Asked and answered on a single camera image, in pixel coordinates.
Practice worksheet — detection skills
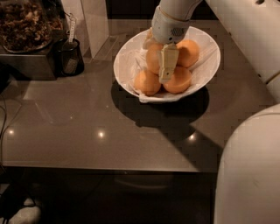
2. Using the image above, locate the dark metal box stand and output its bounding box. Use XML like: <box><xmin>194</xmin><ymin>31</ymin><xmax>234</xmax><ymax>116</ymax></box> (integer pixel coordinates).
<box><xmin>0</xmin><ymin>30</ymin><xmax>67</xmax><ymax>81</ymax></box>

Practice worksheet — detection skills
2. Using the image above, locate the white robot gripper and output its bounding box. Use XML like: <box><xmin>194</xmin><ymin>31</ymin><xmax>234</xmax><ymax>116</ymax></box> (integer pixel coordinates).
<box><xmin>143</xmin><ymin>4</ymin><xmax>190</xmax><ymax>84</ymax></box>

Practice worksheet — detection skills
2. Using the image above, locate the white utensil in cup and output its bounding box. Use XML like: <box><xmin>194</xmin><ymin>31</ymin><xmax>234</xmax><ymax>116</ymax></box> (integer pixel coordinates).
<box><xmin>62</xmin><ymin>13</ymin><xmax>76</xmax><ymax>51</ymax></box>

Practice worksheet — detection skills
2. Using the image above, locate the black mesh cup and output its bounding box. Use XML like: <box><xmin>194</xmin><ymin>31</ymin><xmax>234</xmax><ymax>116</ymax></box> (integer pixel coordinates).
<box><xmin>53</xmin><ymin>38</ymin><xmax>84</xmax><ymax>77</ymax></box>

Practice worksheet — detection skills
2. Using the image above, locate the white cloth on floor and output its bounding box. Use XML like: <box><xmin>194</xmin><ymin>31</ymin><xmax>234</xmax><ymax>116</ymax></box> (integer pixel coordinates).
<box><xmin>0</xmin><ymin>198</ymin><xmax>42</xmax><ymax>224</ymax></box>

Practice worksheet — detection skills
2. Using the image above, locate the white ceramic bowl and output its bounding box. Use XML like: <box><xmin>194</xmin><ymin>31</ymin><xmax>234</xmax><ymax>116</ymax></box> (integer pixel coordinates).
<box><xmin>113</xmin><ymin>25</ymin><xmax>221</xmax><ymax>104</ymax></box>

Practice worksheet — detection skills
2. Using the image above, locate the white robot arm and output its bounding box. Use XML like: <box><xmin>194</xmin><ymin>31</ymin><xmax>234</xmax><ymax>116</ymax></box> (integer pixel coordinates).
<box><xmin>151</xmin><ymin>0</ymin><xmax>280</xmax><ymax>224</ymax></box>

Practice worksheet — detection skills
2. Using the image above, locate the orange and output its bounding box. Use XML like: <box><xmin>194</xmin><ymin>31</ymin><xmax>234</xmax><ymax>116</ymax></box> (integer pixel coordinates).
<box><xmin>134</xmin><ymin>70</ymin><xmax>161</xmax><ymax>96</ymax></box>
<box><xmin>163</xmin><ymin>66</ymin><xmax>192</xmax><ymax>94</ymax></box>
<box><xmin>146</xmin><ymin>44</ymin><xmax>163</xmax><ymax>74</ymax></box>
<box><xmin>177</xmin><ymin>39</ymin><xmax>200</xmax><ymax>67</ymax></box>

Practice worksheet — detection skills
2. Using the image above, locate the white paper towel liner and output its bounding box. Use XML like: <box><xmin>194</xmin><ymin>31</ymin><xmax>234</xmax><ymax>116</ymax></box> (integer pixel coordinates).
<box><xmin>115</xmin><ymin>37</ymin><xmax>219</xmax><ymax>104</ymax></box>

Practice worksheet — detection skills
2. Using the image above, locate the glass bowl of nuts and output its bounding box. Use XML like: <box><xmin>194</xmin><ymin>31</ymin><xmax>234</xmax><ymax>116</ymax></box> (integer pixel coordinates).
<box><xmin>0</xmin><ymin>0</ymin><xmax>63</xmax><ymax>53</ymax></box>

